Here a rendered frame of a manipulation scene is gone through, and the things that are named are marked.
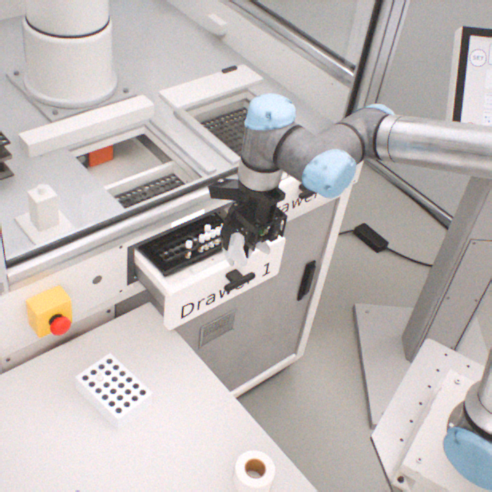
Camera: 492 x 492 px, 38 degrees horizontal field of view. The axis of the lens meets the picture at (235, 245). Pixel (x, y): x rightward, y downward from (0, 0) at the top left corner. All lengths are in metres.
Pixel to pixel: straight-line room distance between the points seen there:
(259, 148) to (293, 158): 0.07
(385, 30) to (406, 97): 1.49
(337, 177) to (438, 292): 1.24
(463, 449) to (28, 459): 0.73
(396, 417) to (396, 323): 1.17
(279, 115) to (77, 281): 0.53
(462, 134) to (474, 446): 0.45
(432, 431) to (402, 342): 1.21
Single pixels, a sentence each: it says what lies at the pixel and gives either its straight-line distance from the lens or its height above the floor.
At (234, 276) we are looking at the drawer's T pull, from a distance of 1.42.
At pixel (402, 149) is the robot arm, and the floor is 1.30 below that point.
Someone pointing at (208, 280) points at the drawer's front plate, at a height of 0.91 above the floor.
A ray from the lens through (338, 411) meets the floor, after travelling 2.39.
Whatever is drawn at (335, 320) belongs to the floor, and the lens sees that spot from 2.62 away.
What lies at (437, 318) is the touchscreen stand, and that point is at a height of 0.27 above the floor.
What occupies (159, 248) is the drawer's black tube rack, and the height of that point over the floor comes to 0.90.
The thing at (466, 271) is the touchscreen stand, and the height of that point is 0.49.
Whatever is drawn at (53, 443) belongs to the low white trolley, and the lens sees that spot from 1.37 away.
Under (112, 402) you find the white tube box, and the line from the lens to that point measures 1.37.
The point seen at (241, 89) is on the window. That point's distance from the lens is 1.40.
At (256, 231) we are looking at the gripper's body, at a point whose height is 1.10.
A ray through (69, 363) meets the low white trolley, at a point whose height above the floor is 0.76.
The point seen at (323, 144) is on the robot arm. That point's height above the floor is 1.30.
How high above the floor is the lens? 1.93
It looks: 44 degrees down
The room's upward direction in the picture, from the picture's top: 9 degrees clockwise
